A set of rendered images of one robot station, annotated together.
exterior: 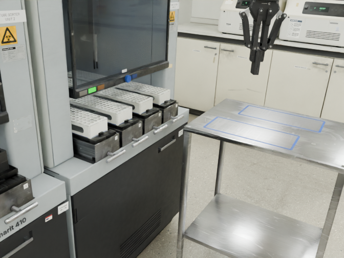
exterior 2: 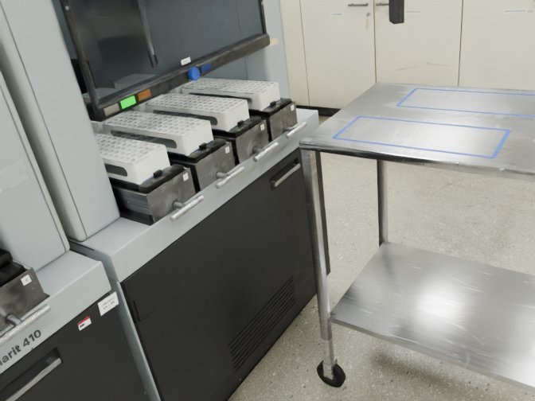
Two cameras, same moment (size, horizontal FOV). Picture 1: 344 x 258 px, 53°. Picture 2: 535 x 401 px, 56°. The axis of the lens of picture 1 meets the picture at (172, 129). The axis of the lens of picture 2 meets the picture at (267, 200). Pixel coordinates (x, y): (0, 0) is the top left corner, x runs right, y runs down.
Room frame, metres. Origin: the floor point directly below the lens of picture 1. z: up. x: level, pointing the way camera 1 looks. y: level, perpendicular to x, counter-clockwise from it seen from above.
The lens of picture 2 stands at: (0.19, -0.12, 1.26)
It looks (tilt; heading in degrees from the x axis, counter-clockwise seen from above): 29 degrees down; 9
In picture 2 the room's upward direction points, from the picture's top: 9 degrees counter-clockwise
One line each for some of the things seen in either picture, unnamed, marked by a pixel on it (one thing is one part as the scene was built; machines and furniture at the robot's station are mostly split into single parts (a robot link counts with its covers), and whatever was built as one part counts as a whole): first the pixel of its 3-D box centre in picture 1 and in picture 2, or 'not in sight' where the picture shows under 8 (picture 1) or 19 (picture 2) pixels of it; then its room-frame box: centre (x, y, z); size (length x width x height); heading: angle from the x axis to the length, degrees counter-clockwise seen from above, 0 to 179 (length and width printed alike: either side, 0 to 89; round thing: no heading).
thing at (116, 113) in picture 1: (97, 109); (156, 134); (1.35, 0.32, 0.83); 0.30 x 0.10 x 0.06; 61
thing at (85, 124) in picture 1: (69, 120); (110, 157); (1.22, 0.39, 0.83); 0.30 x 0.10 x 0.06; 61
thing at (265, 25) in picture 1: (265, 29); not in sight; (0.98, -0.24, 1.24); 0.04 x 0.01 x 0.11; 7
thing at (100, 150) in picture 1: (47, 125); (82, 169); (1.29, 0.51, 0.78); 0.73 x 0.14 x 0.09; 61
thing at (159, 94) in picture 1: (139, 92); (229, 95); (1.62, 0.17, 0.83); 0.30 x 0.10 x 0.06; 61
